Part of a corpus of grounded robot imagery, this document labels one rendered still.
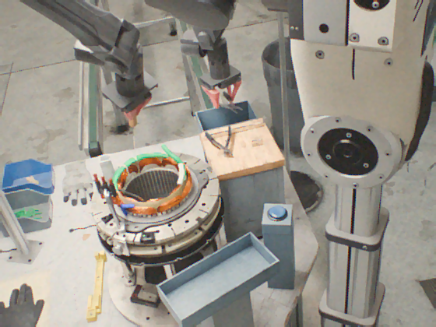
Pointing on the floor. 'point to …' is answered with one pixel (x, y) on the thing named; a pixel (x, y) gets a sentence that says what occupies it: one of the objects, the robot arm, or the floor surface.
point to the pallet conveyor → (91, 124)
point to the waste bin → (296, 116)
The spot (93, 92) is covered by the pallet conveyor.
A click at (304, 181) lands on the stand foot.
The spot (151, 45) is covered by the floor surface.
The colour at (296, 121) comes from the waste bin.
